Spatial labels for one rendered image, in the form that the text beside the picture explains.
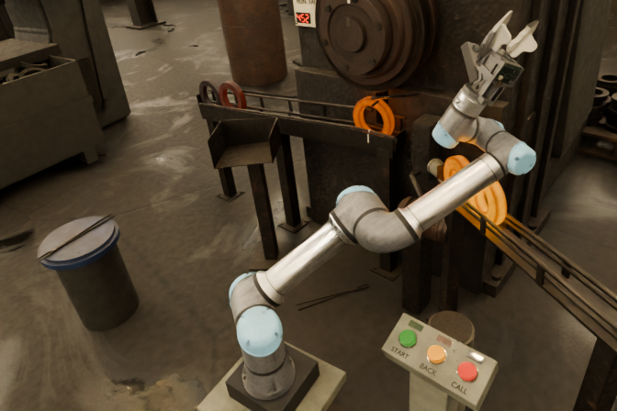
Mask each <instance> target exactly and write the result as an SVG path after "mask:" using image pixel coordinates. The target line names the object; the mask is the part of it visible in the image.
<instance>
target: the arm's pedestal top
mask: <svg viewBox="0 0 617 411"><path fill-rule="evenodd" d="M284 343H285V344H287V345H289V346H290V347H292V348H294V349H296V350H298V351H300V352H302V353H304V354H306V355H308V356H309V357H310V358H312V359H314V360H316V361H318V364H319V370H320V376H319V378H318V379H317V381H316V382H315V383H314V384H313V385H312V387H311V388H310V389H309V391H308V393H307V394H306V396H305V397H304V398H303V400H302V401H301V403H300V404H299V405H298V407H297V409H296V410H295V411H327V410H328V408H329V406H330V405H331V403H332V401H333V400H334V398H335V397H336V395H337V394H338V393H339V391H340V390H341V388H342V386H343V385H344V383H345V382H346V372H344V371H342V370H340V369H338V368H336V367H334V366H332V365H330V364H328V363H327V362H325V361H322V360H320V359H319V358H317V357H315V356H313V355H311V354H309V353H307V352H305V351H303V350H301V349H299V348H297V347H295V346H293V345H291V344H289V343H287V342H285V341H284ZM243 360H244V358H243V355H242V357H241V358H240V359H239V360H238V361H237V362H236V364H235V365H234V366H233V367H232V368H231V369H230V370H229V372H228V373H227V374H226V375H225V376H224V377H223V378H222V379H221V381H220V382H219V383H218V384H217V385H216V386H215V387H214V389H213V390H212V391H211V392H210V393H209V394H208V395H207V397H206V398H205V399H204V400H203V401H202V402H201V403H200V405H199V406H198V407H197V411H252V410H250V409H249V408H247V407H245V406H244V405H242V404H240V403H239V402H237V401H235V400H234V399H232V398H231V397H230V396H229V393H228V390H227V386H226V384H225V382H226V381H227V379H228V378H229V377H230V376H231V375H232V373H233V372H234V371H235V370H236V369H237V367H238V366H239V365H240V364H241V363H242V361H243Z"/></svg>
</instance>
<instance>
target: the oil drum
mask: <svg viewBox="0 0 617 411"><path fill-rule="evenodd" d="M218 5H219V14H220V19H221V25H222V28H223V33H224V38H225V43H226V48H227V54H228V57H229V62H230V70H231V75H232V81H233V82H235V83H236V84H237V85H241V86H262V85H268V84H271V83H276V82H279V81H281V80H283V79H284V78H285V77H286V76H287V65H286V52H285V43H284V37H283V30H282V23H281V15H280V8H279V2H278V0H218Z"/></svg>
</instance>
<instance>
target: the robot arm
mask: <svg viewBox="0 0 617 411"><path fill-rule="evenodd" d="M512 13H513V11H509V12H508V13H507V14H506V15H505V16H504V17H503V18H502V19H501V20H500V21H499V22H498V23H497V24H496V26H495V27H494V28H493V29H492V30H490V31H489V33H488V34H487V36H486V37H485V39H484V40H483V42H482V43H481V45H480V48H479V45H477V44H475V43H471V42H466V43H465V44H464V45H462V46H461V49H462V52H463V56H464V60H465V64H466V70H467V73H468V77H469V81H470V83H466V84H465V85H464V87H463V88H462V89H461V90H460V91H459V93H458V94H457V96H456V97H455V99H454V100H453V102H452V103H451V104H450V105H449V107H448V108H447V110H446V111H445V113H444V114H443V116H442V117H441V119H440V120H439V121H438V124H437V125H436V127H435V128H434V130H433V132H432V136H433V138H434V139H435V141H436V142H437V143H439V144H440V145H441V146H443V147H445V148H447V149H451V148H454V147H455V146H456V145H457V144H458V143H459V141H463V142H468V143H472V144H475V145H477V146H478V147H479V148H481V149H482V150H483V151H484V152H485V153H484V154H483V155H481V156H480V157H478V158H477V159H475V160H474V161H472V162H471V163H469V164H468V165H466V167H464V168H463V169H461V170H460V171H459V172H457V173H455V174H454V175H452V176H451V177H449V178H448V179H446V180H445V181H444V182H442V183H440V184H439V185H437V186H436V187H434V188H433V189H431V191H430V192H428V193H427V194H425V195H423V196H422V197H420V198H419V199H417V200H416V201H415V202H413V203H412V204H410V205H408V206H407V207H405V208H397V209H396V210H394V211H393V212H391V213H390V212H389V211H388V209H387V208H386V207H385V205H384V204H383V203H382V201H381V200H380V198H379V196H378V195H377V194H375V193H374V192H373V191H372V190H371V189H370V188H368V187H366V186H362V185H361V186H358V185H356V186H352V187H349V188H347V189H345V190H344V191H342V192H341V193H340V195H339V196H338V198H337V201H336V208H334V209H333V210H332V211H331V212H330V216H329V220H328V221H327V222H326V223H325V224H324V225H323V226H321V227H320V228H319V229H317V230H316V231H315V232H314V233H313V234H311V235H310V236H309V237H308V238H306V239H305V240H304V241H303V242H301V243H300V244H299V245H298V246H296V247H295V248H294V249H293V250H291V251H290V252H289V253H288V254H287V255H286V256H285V257H284V258H282V259H281V260H280V261H279V262H277V263H276V264H275V265H274V266H272V267H271V268H270V269H269V270H268V271H266V272H264V271H259V272H249V274H247V273H245V274H243V275H241V276H240V277H238V278H237V279H236V280H235V281H234V282H233V283H232V285H231V287H230V307H231V309H232V314H233V317H234V321H235V326H236V328H237V338H238V341H239V343H240V345H241V352H242V355H243V358H244V366H243V370H242V380H243V384H244V387H245V389H246V391H247V392H248V393H249V394H250V395H251V396H253V397H255V398H257V399H260V400H272V399H276V398H278V397H280V396H281V395H283V394H285V393H286V392H287V391H288V390H289V389H290V387H291V386H292V384H293V382H294V380H295V366H294V362H293V361H292V359H291V357H290V356H289V355H288V354H287V352H286V349H285V343H284V338H283V328H282V324H281V321H280V319H279V317H278V315H277V314H276V313H275V309H276V308H277V307H279V306H280V305H281V304H282V303H283V302H284V295H285V294H286V293H287V292H288V291H290V290H291V289H292V288H293V287H295V286H296V285H297V284H298V283H300V282H301V281H302V280H304V279H305V278H306V277H307V276H309V275H310V274H311V273H312V272H314V271H315V270H316V269H318V268H319V267H320V266H321V265H322V264H323V263H324V262H325V261H327V260H328V259H329V258H331V257H332V256H333V255H334V254H336V253H337V252H338V251H339V250H341V249H342V248H343V247H344V246H346V245H347V244H353V245H355V244H357V243H358V242H359V244H360V245H361V246H363V247H364V248H365V249H367V250H370V251H372V252H376V253H388V252H393V251H397V250H402V249H404V248H406V247H408V246H409V245H411V244H413V243H414V242H416V241H417V240H419V239H420V238H421V233H422V232H423V231H424V230H426V229H427V228H429V227H431V226H432V225H434V224H435V223H436V222H438V221H439V220H441V219H442V218H444V217H446V216H447V215H449V214H450V213H452V212H453V211H454V210H456V208H458V207H459V206H461V205H463V204H464V203H466V202H467V201H468V200H470V199H471V198H473V197H474V196H476V195H477V194H479V193H481V192H482V191H483V190H485V189H486V188H488V187H489V186H491V185H492V184H493V183H495V182H496V181H498V180H499V179H500V178H502V177H503V176H504V175H506V174H508V173H509V172H510V173H513V174H515V175H521V174H526V173H527V172H528V171H529V170H530V169H531V168H532V167H533V166H534V165H535V162H536V153H535V152H534V150H533V149H531V148H530V147H529V146H527V145H526V143H525V142H523V141H520V140H519V139H517V138H515V137H514V136H512V135H511V134H510V133H509V132H507V131H506V130H505V128H504V127H503V125H502V124H501V123H500V122H498V121H496V120H494V119H490V118H483V117H479V116H478V115H479V114H480V113H481V111H482V110H483V109H484V107H485V106H486V105H489V106H492V105H493V104H494V103H495V101H496V100H497V99H498V97H499V96H500V94H501V93H502V92H503V90H504V89H505V88H506V87H510V88H511V87H512V86H513V85H514V83H515V82H516V81H517V79H518V78H519V77H520V76H521V74H522V73H523V71H524V69H523V68H522V67H521V65H520V64H518V62H516V61H515V60H514V58H515V57H517V56H519V55H520V54H521V53H522V52H524V51H528V52H533V51H534V50H536V48H537V43H536V41H535V40H534V38H533V33H534V31H535V29H536V27H537V25H538V23H539V21H538V20H535V21H534V22H532V23H530V24H527V25H526V28H525V29H524V30H523V31H521V32H520V33H519V35H518V36H517V37H516V38H515V39H513V40H511V34H510V32H509V31H508V29H507V28H506V26H507V24H508V22H509V21H510V18H511V16H512ZM503 44H506V45H507V49H506V51H505V50H504V49H501V50H500V48H501V46H502V45H503ZM518 72H520V73H519V75H518V76H517V77H516V79H515V80H514V81H513V80H512V79H513V78H514V77H515V75H516V74H517V73H518Z"/></svg>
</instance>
